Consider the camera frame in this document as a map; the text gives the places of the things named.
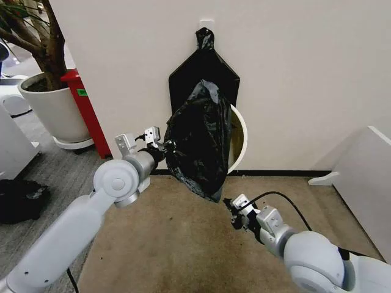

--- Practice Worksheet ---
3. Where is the black garbage bag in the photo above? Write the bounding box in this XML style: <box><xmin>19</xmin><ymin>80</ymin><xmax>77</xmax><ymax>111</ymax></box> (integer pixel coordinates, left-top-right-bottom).
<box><xmin>164</xmin><ymin>78</ymin><xmax>233</xmax><ymax>204</ymax></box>

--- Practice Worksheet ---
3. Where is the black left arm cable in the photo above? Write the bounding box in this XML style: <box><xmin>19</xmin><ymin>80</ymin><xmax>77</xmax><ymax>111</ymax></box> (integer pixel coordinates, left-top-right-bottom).
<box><xmin>66</xmin><ymin>267</ymin><xmax>79</xmax><ymax>293</ymax></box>

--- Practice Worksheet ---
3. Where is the white rounded appliance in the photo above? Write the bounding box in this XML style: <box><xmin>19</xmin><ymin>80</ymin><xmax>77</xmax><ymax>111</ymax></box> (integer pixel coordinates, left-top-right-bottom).
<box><xmin>0</xmin><ymin>74</ymin><xmax>33</xmax><ymax>117</ymax></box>

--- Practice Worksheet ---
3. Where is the white pot saucer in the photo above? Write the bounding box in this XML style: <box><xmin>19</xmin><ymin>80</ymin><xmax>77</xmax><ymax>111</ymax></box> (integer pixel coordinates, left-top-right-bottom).
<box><xmin>52</xmin><ymin>136</ymin><xmax>95</xmax><ymax>154</ymax></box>

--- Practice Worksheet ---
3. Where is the white planter pot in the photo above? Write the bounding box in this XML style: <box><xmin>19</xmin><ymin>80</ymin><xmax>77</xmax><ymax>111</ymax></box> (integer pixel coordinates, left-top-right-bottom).
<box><xmin>18</xmin><ymin>72</ymin><xmax>92</xmax><ymax>143</ymax></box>

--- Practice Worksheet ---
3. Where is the red box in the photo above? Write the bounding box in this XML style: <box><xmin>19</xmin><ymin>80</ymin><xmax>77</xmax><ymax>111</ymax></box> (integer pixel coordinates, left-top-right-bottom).
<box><xmin>60</xmin><ymin>69</ymin><xmax>112</xmax><ymax>159</ymax></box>

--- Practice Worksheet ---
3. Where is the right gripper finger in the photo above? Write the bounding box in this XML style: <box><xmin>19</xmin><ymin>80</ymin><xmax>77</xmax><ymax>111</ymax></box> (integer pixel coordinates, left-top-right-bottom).
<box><xmin>224</xmin><ymin>197</ymin><xmax>249</xmax><ymax>217</ymax></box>
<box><xmin>230</xmin><ymin>213</ymin><xmax>247</xmax><ymax>231</ymax></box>

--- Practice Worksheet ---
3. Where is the brown carpet mat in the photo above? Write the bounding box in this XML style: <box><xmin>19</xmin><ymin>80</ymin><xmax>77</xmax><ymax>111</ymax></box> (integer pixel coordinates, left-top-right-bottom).
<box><xmin>78</xmin><ymin>175</ymin><xmax>386</xmax><ymax>293</ymax></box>

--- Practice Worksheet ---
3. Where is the white board foot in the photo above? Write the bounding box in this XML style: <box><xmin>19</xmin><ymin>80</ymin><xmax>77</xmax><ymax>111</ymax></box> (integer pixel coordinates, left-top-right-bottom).
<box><xmin>307</xmin><ymin>171</ymin><xmax>340</xmax><ymax>186</ymax></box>

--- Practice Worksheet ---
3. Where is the white trash bin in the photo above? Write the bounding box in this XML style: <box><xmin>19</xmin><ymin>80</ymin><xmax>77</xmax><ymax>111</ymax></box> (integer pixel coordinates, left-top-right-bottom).
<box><xmin>227</xmin><ymin>103</ymin><xmax>249</xmax><ymax>175</ymax></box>

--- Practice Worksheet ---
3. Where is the white leaning board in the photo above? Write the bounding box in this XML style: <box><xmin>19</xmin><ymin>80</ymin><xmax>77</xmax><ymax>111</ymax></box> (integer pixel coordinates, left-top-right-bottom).
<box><xmin>308</xmin><ymin>125</ymin><xmax>391</xmax><ymax>263</ymax></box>

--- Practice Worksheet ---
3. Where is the black bag on floor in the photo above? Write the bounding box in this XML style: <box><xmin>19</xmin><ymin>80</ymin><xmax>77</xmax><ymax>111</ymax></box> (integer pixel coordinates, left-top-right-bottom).
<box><xmin>0</xmin><ymin>179</ymin><xmax>51</xmax><ymax>225</ymax></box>

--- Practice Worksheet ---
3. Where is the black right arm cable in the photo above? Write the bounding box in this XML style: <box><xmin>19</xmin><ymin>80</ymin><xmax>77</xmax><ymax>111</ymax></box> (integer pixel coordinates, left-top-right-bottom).
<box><xmin>247</xmin><ymin>191</ymin><xmax>313</xmax><ymax>232</ymax></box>

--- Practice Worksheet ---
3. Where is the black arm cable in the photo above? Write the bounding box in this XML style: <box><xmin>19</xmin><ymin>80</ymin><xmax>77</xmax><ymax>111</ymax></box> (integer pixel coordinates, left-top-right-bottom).
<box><xmin>66</xmin><ymin>267</ymin><xmax>79</xmax><ymax>293</ymax></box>
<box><xmin>247</xmin><ymin>191</ymin><xmax>313</xmax><ymax>232</ymax></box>

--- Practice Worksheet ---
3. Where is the potted tree plant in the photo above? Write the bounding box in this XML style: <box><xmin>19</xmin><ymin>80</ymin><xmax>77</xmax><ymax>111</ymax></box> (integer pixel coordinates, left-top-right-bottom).
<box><xmin>0</xmin><ymin>0</ymin><xmax>67</xmax><ymax>91</ymax></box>

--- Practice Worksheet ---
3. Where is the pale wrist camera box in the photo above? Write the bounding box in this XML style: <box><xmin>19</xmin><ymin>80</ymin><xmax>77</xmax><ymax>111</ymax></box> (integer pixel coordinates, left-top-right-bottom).
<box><xmin>143</xmin><ymin>126</ymin><xmax>162</xmax><ymax>144</ymax></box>
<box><xmin>231</xmin><ymin>194</ymin><xmax>250</xmax><ymax>211</ymax></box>

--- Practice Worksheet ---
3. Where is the flat black hanging bag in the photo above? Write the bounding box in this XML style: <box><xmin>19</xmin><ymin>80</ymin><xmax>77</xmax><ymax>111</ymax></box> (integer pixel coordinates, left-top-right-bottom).
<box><xmin>168</xmin><ymin>27</ymin><xmax>241</xmax><ymax>123</ymax></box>

